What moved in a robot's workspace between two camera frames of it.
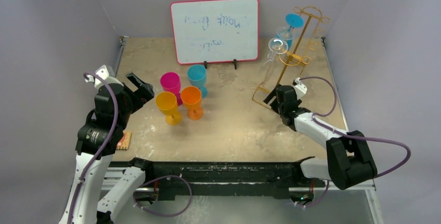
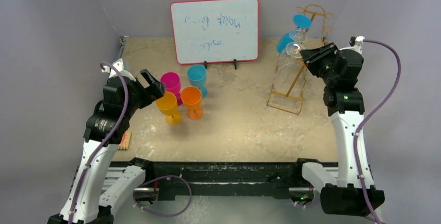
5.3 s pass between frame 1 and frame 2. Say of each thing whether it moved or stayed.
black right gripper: moved
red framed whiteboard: stayed
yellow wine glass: stayed
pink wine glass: stayed
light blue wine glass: stayed
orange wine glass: stayed
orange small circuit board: stayed
